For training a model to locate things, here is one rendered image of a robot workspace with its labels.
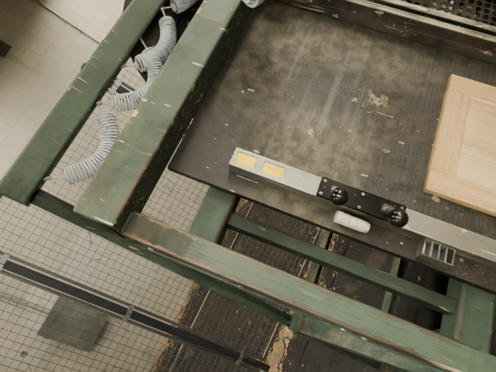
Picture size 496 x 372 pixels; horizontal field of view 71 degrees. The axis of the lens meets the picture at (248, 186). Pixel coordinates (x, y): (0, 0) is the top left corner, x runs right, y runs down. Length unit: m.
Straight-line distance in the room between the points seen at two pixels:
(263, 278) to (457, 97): 0.72
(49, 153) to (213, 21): 0.69
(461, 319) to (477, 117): 0.51
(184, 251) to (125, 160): 0.24
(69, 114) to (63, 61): 4.31
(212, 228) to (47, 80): 4.88
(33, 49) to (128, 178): 4.99
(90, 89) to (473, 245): 1.25
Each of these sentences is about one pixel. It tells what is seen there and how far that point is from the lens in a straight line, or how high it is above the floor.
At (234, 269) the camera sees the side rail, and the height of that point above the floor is 1.63.
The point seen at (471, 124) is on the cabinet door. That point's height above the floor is 1.24.
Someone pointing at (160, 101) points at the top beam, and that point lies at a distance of 0.89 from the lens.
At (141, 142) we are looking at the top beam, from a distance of 0.84.
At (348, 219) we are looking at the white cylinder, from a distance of 0.83.
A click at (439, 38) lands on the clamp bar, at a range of 1.22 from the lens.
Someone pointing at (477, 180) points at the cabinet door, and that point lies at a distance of 1.02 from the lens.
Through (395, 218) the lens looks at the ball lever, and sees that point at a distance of 0.73.
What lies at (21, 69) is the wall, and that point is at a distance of 5.66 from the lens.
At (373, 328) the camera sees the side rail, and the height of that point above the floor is 1.37.
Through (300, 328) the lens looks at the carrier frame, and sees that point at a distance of 1.90.
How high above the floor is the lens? 1.95
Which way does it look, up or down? 20 degrees down
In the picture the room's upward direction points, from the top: 58 degrees counter-clockwise
